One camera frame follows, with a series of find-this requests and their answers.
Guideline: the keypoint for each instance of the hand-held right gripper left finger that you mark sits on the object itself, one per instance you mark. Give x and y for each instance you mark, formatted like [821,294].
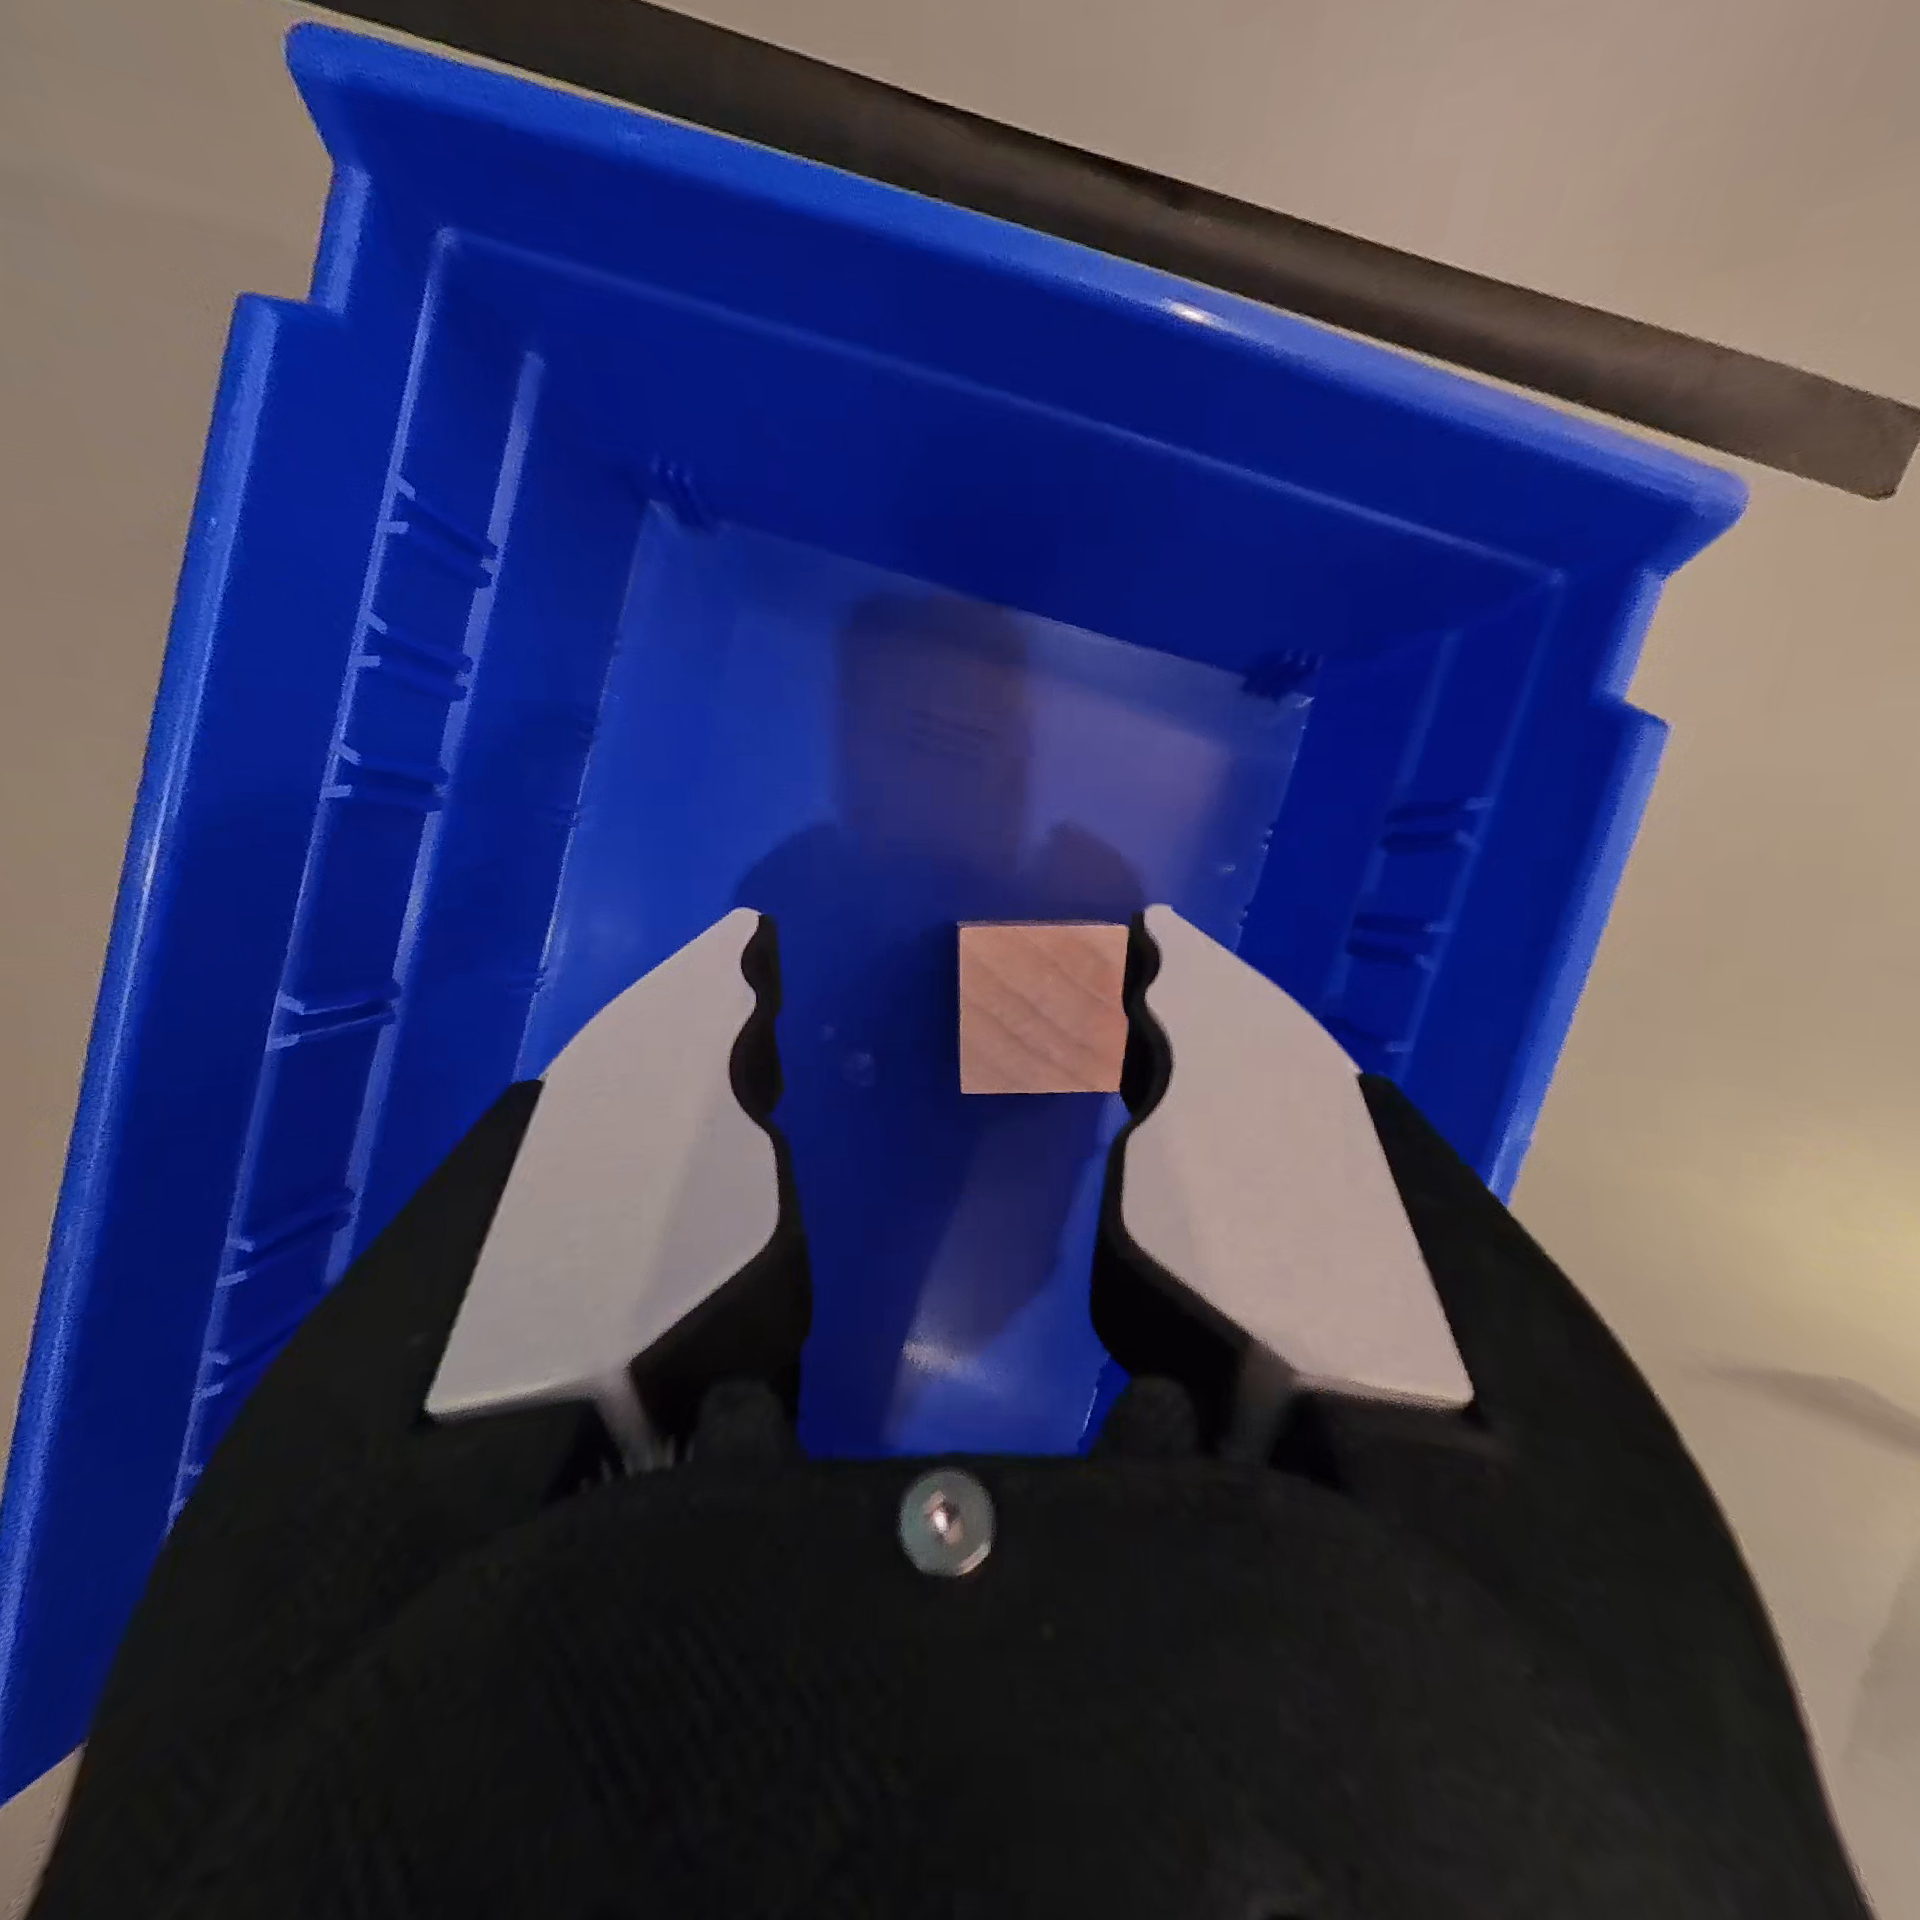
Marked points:
[629,1200]

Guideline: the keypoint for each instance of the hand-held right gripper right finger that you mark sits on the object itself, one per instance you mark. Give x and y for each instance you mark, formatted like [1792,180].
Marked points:
[1277,1215]

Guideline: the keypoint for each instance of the blue-striped wooden cube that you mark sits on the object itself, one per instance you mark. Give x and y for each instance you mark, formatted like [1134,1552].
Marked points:
[1042,1008]

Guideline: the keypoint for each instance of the blue plastic bin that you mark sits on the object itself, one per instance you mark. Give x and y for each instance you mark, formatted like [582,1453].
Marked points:
[902,451]

